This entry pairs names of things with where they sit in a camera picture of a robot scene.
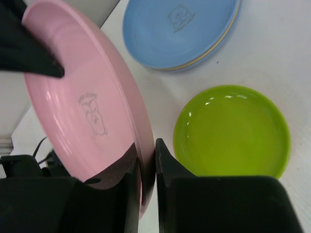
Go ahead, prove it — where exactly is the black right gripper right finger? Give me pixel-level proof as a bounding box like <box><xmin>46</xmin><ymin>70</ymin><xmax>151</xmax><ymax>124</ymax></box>
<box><xmin>155</xmin><ymin>138</ymin><xmax>303</xmax><ymax>233</ymax></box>

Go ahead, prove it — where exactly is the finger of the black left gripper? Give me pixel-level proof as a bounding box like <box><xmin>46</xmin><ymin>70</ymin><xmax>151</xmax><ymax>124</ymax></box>
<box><xmin>0</xmin><ymin>0</ymin><xmax>65</xmax><ymax>78</ymax></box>

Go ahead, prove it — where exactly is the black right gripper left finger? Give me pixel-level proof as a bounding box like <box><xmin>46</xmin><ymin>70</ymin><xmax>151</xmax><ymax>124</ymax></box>
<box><xmin>0</xmin><ymin>155</ymin><xmax>139</xmax><ymax>233</ymax></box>

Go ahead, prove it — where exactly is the green plate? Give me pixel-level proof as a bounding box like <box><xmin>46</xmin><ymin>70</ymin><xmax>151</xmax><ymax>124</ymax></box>
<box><xmin>173</xmin><ymin>85</ymin><xmax>291</xmax><ymax>178</ymax></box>

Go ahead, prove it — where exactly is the pink plate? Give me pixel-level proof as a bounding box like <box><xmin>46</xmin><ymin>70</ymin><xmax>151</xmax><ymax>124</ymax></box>
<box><xmin>22</xmin><ymin>0</ymin><xmax>155</xmax><ymax>215</ymax></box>

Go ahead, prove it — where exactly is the beige plate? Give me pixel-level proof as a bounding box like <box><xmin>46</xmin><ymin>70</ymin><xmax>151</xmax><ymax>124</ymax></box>
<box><xmin>155</xmin><ymin>0</ymin><xmax>242</xmax><ymax>71</ymax></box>

